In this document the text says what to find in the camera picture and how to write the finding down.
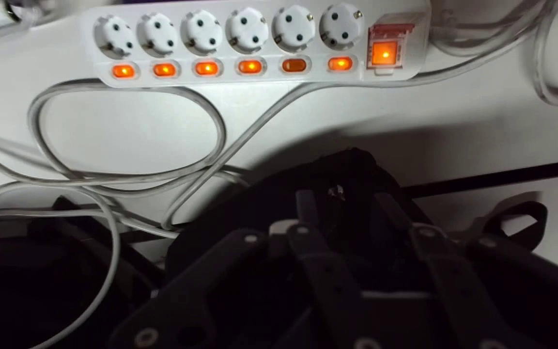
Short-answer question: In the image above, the looped white cable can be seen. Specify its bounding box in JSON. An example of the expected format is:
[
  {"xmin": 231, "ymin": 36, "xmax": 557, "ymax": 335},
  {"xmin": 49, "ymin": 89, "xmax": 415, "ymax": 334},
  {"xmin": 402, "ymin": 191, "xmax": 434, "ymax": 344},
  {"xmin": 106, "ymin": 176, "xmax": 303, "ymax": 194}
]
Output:
[{"xmin": 0, "ymin": 79, "xmax": 251, "ymax": 200}]

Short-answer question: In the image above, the thin white cable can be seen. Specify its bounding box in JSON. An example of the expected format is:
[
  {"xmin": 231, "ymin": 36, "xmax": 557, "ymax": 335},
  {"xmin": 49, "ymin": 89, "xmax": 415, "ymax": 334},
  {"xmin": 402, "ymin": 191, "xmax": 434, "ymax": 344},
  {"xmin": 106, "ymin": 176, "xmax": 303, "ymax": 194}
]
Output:
[{"xmin": 0, "ymin": 184, "xmax": 183, "ymax": 349}]

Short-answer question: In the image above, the long white cable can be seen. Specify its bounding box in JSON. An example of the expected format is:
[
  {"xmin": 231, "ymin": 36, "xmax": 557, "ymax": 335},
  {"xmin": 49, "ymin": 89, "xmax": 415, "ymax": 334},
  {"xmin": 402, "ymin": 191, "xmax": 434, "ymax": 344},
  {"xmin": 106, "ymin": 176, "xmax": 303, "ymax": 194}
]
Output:
[{"xmin": 161, "ymin": 0, "xmax": 558, "ymax": 231}]

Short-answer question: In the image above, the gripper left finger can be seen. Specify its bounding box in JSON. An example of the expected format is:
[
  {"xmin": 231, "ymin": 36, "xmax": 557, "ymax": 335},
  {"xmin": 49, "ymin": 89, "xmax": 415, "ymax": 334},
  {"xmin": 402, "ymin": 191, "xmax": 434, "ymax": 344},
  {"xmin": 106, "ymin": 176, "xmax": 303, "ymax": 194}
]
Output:
[{"xmin": 108, "ymin": 190, "xmax": 377, "ymax": 349}]

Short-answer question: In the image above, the white six-socket power strip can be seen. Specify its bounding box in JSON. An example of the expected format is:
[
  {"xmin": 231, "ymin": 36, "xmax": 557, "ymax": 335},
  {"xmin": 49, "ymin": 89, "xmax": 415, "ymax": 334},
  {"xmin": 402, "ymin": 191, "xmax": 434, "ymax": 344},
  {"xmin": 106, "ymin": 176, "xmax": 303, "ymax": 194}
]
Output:
[{"xmin": 79, "ymin": 0, "xmax": 432, "ymax": 89}]

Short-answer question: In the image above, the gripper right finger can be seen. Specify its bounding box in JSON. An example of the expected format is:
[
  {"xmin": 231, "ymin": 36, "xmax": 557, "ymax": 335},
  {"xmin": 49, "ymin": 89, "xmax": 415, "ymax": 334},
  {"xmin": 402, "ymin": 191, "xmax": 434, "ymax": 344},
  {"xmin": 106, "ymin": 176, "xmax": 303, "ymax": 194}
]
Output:
[{"xmin": 374, "ymin": 192, "xmax": 558, "ymax": 349}]

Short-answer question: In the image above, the coiled white cable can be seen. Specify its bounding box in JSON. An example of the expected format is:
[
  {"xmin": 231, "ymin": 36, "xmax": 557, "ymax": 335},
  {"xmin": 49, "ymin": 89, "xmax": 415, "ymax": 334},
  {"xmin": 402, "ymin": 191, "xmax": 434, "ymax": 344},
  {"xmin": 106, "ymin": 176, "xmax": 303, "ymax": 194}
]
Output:
[{"xmin": 429, "ymin": 0, "xmax": 558, "ymax": 107}]

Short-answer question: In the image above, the black bag with strap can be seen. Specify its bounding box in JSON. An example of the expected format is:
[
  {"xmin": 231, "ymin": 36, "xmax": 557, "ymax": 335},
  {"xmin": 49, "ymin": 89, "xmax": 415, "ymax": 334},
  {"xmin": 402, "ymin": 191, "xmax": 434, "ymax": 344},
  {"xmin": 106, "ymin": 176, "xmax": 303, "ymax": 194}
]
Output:
[{"xmin": 165, "ymin": 147, "xmax": 549, "ymax": 311}]

